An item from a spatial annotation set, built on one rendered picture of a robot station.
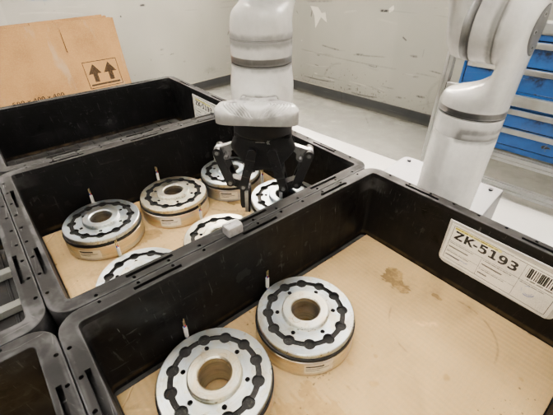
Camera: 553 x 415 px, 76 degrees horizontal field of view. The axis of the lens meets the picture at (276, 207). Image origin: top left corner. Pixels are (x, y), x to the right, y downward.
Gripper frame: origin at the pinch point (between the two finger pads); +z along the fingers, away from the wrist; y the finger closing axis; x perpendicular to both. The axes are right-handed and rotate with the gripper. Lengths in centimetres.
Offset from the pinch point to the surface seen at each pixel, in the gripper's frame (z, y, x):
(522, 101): 27, -112, -136
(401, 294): 4.3, -17.9, 12.9
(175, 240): 4.3, 12.5, 4.8
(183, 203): 1.3, 12.3, 0.0
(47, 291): -5.5, 16.2, 23.8
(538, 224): 17, -56, -20
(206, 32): 31, 92, -346
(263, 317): 1.1, -1.8, 19.9
